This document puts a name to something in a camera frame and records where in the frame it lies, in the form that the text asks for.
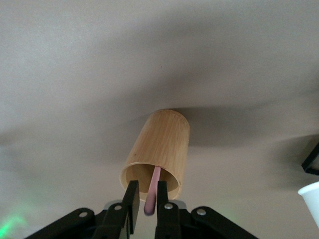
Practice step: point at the brown table cover sheet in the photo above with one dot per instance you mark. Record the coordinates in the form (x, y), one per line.
(74, 74)

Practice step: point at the bamboo cup holder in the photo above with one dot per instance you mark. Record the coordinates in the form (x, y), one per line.
(159, 144)

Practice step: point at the pink chopstick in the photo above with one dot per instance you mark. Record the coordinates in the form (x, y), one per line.
(152, 196)

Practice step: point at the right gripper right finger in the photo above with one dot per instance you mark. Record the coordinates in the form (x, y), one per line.
(163, 211)

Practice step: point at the white paper cup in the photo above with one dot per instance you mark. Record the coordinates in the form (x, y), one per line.
(311, 201)

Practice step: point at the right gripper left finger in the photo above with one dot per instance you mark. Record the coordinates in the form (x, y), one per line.
(132, 206)

